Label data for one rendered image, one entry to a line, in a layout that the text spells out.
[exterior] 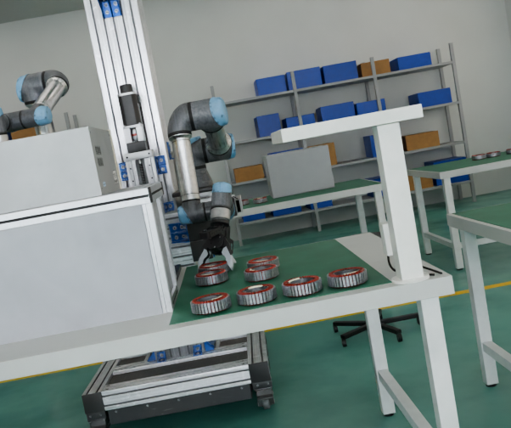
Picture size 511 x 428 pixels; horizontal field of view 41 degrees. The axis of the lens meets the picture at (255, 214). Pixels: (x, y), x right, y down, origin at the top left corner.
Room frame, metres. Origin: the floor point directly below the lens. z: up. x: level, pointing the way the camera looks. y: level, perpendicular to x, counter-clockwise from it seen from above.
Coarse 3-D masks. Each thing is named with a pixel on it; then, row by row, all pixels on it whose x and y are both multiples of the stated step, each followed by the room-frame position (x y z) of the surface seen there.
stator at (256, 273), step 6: (270, 264) 2.24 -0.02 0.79; (246, 270) 2.21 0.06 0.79; (252, 270) 2.19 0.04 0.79; (258, 270) 2.17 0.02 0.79; (264, 270) 2.17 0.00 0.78; (270, 270) 2.17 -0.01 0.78; (276, 270) 2.19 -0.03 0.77; (246, 276) 2.19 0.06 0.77; (252, 276) 2.17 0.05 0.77; (258, 276) 2.16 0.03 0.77; (264, 276) 2.16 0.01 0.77; (270, 276) 2.17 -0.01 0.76; (276, 276) 2.19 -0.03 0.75
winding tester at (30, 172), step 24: (0, 144) 1.98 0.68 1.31; (24, 144) 1.98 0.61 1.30; (48, 144) 1.99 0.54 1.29; (72, 144) 1.99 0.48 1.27; (96, 144) 2.06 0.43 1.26; (0, 168) 1.98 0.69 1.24; (24, 168) 1.98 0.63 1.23; (48, 168) 1.99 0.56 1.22; (72, 168) 1.99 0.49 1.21; (96, 168) 1.99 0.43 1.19; (0, 192) 1.98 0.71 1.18; (24, 192) 1.98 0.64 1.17; (48, 192) 1.98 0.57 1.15; (72, 192) 1.99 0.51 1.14; (96, 192) 1.99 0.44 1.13
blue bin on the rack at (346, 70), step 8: (336, 64) 8.62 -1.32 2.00; (344, 64) 8.62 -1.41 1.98; (352, 64) 8.62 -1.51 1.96; (328, 72) 8.61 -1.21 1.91; (336, 72) 8.62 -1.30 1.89; (344, 72) 8.62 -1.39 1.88; (352, 72) 8.62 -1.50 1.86; (328, 80) 8.61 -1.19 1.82; (336, 80) 8.62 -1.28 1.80; (344, 80) 8.62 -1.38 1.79
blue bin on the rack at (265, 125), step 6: (276, 114) 8.59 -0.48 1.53; (258, 120) 8.58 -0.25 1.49; (264, 120) 8.58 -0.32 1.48; (270, 120) 8.59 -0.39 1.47; (276, 120) 8.59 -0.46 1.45; (258, 126) 8.58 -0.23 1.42; (264, 126) 8.58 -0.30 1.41; (270, 126) 8.59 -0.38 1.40; (276, 126) 8.59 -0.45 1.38; (258, 132) 8.67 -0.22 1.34; (264, 132) 8.58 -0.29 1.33; (270, 132) 8.59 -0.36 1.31
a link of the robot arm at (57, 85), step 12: (48, 72) 3.12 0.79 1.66; (60, 72) 3.13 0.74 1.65; (48, 84) 3.03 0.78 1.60; (60, 84) 3.05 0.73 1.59; (48, 96) 2.92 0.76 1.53; (60, 96) 3.03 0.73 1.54; (36, 108) 2.78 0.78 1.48; (48, 108) 2.81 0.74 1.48; (24, 120) 2.78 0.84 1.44; (36, 120) 2.77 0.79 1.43; (48, 120) 2.79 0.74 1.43
